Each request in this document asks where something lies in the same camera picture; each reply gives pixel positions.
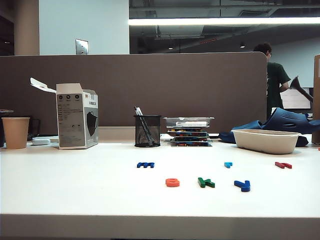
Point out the green letter k magnet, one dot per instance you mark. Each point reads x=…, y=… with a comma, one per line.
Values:
x=203, y=182

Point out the dark blue letter y magnet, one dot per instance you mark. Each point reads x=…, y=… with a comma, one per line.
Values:
x=240, y=183

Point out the blue letter m magnet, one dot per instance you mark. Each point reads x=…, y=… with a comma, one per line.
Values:
x=145, y=164

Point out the light blue letter magnet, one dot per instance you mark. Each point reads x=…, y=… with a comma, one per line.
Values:
x=227, y=164

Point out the red letter n magnet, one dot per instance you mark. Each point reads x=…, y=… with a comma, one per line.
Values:
x=279, y=164

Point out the stack of magnet boxes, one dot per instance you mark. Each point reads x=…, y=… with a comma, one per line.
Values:
x=172, y=122

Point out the black mesh pen holder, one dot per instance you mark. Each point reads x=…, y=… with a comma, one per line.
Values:
x=147, y=135

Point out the black white pen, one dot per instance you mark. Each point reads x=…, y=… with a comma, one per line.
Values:
x=138, y=111

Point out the flat white box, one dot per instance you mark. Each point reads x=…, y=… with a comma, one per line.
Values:
x=192, y=124

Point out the brown desk partition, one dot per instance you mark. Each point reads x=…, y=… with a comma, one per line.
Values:
x=175, y=87

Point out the white grey mask box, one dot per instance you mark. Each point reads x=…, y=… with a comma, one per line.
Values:
x=72, y=120

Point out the blue foam slipper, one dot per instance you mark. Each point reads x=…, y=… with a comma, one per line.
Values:
x=282, y=120
x=250, y=125

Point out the ceiling light strip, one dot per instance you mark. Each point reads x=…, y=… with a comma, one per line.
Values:
x=200, y=21

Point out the white oval container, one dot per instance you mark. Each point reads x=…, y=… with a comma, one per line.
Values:
x=265, y=145

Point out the white earbud case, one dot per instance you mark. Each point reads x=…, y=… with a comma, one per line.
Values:
x=41, y=141

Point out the person in dark t-shirt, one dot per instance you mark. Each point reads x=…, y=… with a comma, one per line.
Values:
x=275, y=82

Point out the dark glass mug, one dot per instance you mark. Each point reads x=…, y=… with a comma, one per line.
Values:
x=35, y=127

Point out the white computer monitor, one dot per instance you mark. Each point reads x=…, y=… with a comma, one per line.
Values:
x=295, y=100

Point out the brown paper cup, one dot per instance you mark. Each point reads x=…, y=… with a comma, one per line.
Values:
x=16, y=132

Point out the tall brown cardboard box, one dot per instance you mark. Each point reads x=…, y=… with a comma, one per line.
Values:
x=317, y=100

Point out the metal wall plate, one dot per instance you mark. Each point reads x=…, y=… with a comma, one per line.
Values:
x=82, y=46

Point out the dark grey angled bracket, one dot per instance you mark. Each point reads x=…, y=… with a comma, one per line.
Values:
x=296, y=83

